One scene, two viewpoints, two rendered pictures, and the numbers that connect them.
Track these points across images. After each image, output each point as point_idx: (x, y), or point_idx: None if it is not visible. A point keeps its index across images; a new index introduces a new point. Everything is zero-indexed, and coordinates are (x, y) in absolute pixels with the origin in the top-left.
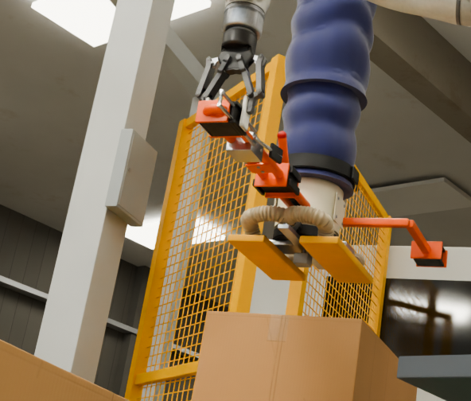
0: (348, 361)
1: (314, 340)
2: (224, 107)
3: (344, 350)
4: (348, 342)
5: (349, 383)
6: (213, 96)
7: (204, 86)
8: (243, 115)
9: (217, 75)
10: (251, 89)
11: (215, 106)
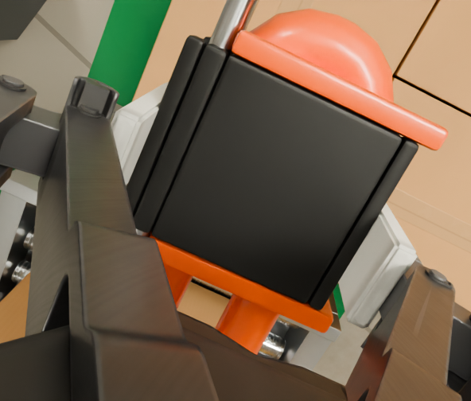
0: (5, 313)
1: None
2: (270, 20)
3: (5, 328)
4: None
5: (17, 293)
6: (371, 336)
7: None
8: (158, 88)
9: (417, 360)
10: (72, 121)
11: (328, 13)
